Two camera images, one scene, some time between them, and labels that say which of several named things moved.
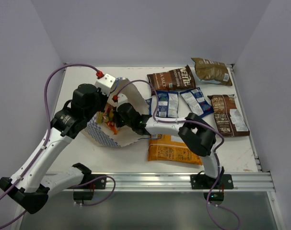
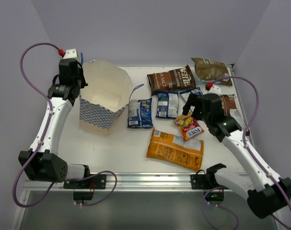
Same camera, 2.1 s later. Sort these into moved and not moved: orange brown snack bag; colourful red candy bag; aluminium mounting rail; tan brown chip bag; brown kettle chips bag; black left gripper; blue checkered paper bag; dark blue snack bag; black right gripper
Moved: black right gripper; black left gripper; colourful red candy bag; blue checkered paper bag
Not moved: brown kettle chips bag; tan brown chip bag; orange brown snack bag; aluminium mounting rail; dark blue snack bag
